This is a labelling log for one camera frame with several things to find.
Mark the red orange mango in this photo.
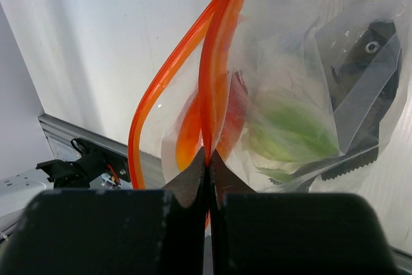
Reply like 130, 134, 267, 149
175, 72, 248, 171

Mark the white cauliflower with leaves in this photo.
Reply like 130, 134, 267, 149
247, 52, 341, 182

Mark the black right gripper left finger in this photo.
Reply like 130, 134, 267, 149
1, 151, 206, 274

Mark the aluminium rail frame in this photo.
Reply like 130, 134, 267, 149
0, 113, 168, 234

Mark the grey toy fish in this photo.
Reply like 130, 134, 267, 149
286, 21, 402, 181

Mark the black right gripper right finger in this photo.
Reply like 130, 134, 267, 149
209, 153, 398, 274

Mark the clear orange-zip plastic bag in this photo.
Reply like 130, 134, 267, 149
127, 0, 412, 253

